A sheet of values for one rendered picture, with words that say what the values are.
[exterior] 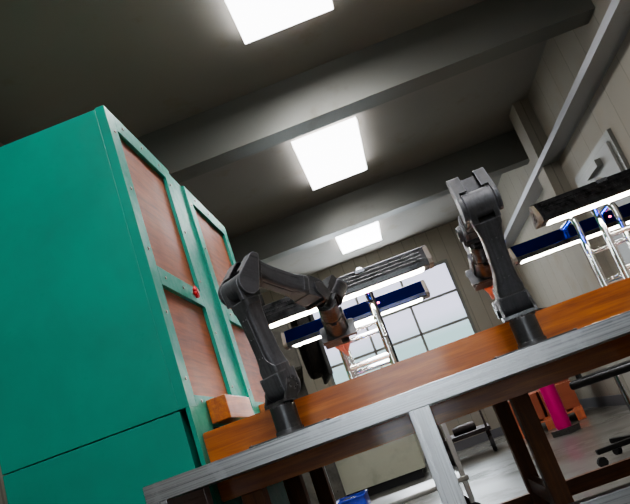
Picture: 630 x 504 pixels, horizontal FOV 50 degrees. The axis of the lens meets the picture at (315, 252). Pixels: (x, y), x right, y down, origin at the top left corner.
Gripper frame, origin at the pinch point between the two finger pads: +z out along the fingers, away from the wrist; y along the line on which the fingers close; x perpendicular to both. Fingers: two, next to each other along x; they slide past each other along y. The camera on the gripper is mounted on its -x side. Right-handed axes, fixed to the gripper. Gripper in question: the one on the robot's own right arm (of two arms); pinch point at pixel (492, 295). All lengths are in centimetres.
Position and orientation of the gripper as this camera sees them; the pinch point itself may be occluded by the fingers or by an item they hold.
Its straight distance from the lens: 197.8
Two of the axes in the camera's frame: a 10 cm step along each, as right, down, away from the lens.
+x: 1.6, 5.4, -8.3
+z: 3.2, 7.6, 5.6
